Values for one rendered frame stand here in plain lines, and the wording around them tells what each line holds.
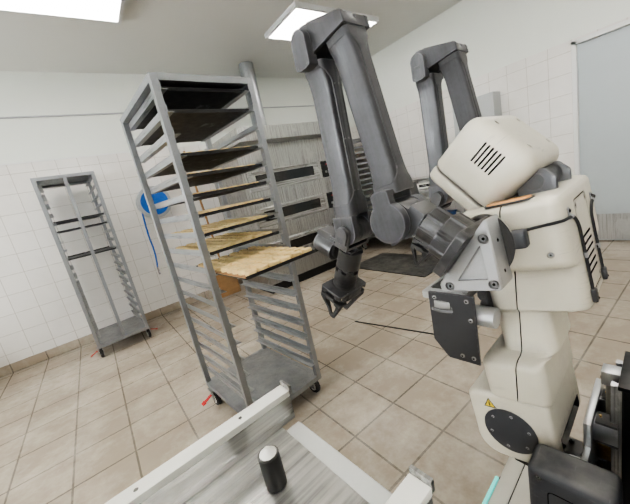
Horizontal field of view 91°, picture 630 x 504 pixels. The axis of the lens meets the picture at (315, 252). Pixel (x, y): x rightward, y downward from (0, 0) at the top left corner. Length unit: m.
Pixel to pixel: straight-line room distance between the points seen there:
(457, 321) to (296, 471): 0.43
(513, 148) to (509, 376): 0.46
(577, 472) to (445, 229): 0.49
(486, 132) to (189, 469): 0.74
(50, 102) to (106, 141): 0.59
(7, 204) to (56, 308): 1.19
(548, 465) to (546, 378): 0.15
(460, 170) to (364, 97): 0.23
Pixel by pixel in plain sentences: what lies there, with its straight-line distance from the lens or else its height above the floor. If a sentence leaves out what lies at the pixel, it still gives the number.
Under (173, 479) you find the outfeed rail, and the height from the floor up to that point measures 0.89.
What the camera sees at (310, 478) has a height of 0.84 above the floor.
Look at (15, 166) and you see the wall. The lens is 4.57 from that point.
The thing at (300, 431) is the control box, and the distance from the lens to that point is 0.64.
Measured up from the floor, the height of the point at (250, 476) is 0.84.
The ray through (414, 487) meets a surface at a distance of 0.47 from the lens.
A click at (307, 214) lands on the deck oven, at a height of 0.87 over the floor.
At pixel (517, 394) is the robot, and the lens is 0.83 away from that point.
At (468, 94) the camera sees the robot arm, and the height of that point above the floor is 1.40.
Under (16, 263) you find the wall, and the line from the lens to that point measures 4.54.
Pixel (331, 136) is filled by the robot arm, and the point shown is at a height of 1.35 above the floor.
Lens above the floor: 1.26
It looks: 12 degrees down
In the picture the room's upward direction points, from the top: 12 degrees counter-clockwise
